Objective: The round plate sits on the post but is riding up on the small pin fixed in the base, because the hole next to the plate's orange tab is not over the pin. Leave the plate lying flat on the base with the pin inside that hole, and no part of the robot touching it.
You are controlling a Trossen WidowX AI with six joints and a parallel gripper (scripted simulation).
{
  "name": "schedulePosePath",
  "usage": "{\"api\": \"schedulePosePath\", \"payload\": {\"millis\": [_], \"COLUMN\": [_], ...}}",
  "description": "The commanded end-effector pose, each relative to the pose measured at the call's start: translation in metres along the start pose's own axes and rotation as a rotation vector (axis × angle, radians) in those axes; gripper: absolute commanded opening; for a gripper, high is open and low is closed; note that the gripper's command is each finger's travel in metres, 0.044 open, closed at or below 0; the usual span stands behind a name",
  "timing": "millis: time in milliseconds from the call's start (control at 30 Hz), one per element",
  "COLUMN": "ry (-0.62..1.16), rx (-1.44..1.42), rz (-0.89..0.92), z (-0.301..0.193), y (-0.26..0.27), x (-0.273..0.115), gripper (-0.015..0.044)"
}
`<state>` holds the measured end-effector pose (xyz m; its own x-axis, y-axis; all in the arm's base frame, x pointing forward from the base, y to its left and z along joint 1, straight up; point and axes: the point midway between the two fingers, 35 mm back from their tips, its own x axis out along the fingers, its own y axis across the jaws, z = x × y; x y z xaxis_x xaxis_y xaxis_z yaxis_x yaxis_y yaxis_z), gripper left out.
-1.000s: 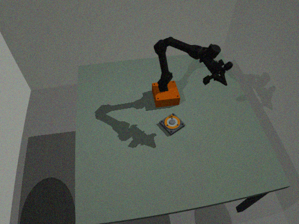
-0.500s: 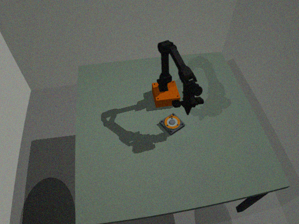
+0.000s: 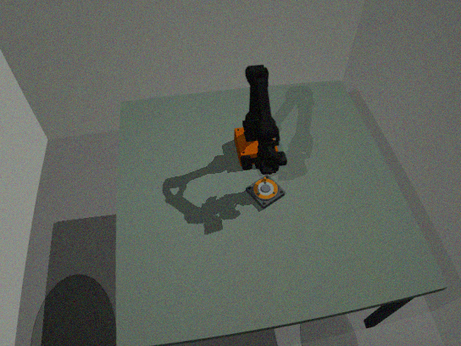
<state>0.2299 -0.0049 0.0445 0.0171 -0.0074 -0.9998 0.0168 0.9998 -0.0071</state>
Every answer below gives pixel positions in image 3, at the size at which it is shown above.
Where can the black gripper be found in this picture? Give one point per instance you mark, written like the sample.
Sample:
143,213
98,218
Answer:
247,161

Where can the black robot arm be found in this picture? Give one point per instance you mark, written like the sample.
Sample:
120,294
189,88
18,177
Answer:
259,124

